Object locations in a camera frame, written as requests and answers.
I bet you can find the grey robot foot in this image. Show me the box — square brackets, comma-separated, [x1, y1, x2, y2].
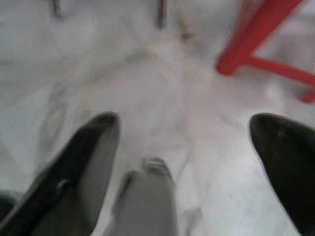
[104, 156, 180, 236]

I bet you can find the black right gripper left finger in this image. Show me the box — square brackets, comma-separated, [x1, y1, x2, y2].
[0, 112, 121, 236]

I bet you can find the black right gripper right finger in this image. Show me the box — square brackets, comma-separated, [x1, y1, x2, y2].
[249, 112, 315, 236]

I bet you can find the red plastic stool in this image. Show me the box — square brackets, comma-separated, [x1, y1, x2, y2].
[216, 0, 315, 104]

